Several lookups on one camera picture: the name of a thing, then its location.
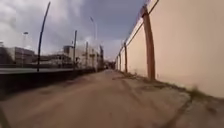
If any pale multi-storey building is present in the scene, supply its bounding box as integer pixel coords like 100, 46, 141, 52
43, 44, 105, 70

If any pale street lamp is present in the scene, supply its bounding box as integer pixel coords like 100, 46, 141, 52
89, 16, 99, 71
21, 31, 30, 64

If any brown dirt road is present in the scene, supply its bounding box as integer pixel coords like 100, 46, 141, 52
0, 69, 224, 128

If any dark curved pole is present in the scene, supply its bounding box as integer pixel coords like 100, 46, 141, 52
35, 1, 52, 73

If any grey low building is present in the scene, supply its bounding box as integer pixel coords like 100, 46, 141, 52
0, 45, 37, 66

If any weedy rubble verge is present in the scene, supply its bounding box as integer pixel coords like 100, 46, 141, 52
114, 70, 224, 128

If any beige wall with brown pillars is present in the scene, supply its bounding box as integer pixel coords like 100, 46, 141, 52
114, 0, 224, 100

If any dark low wall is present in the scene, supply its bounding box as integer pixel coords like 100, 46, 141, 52
0, 67, 101, 98

